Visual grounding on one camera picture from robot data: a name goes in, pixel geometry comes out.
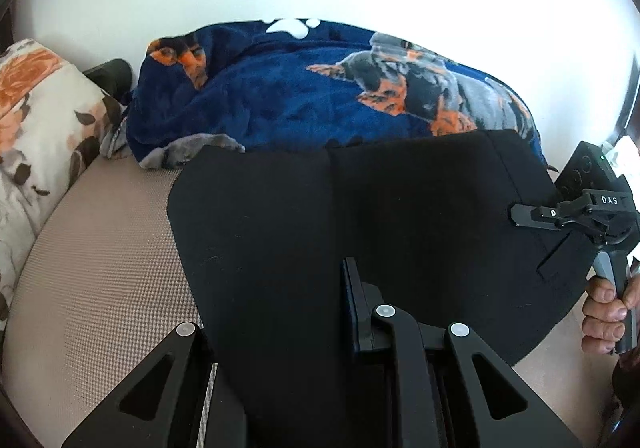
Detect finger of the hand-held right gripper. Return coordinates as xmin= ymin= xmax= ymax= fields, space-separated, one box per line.
xmin=509 ymin=195 xmax=593 ymax=232

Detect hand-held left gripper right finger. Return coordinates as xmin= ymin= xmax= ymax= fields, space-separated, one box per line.
xmin=341 ymin=257 xmax=583 ymax=448

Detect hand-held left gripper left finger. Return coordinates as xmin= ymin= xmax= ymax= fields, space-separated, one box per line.
xmin=60 ymin=320 xmax=248 ymax=448

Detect black pants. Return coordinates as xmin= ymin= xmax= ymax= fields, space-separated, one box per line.
xmin=167 ymin=129 xmax=596 ymax=448

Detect person's right hand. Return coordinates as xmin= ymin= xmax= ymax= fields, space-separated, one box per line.
xmin=581 ymin=273 xmax=628 ymax=356

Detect white printed cloth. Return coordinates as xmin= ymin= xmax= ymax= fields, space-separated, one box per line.
xmin=602 ymin=135 xmax=640 ymax=179

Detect black flat panel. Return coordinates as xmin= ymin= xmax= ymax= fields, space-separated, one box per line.
xmin=82 ymin=59 xmax=133 ymax=96

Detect white floral pillow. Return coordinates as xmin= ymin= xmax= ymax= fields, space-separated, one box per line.
xmin=0 ymin=39 xmax=126 ymax=334

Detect blue printed blanket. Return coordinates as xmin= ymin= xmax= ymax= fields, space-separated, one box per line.
xmin=100 ymin=18 xmax=551 ymax=171

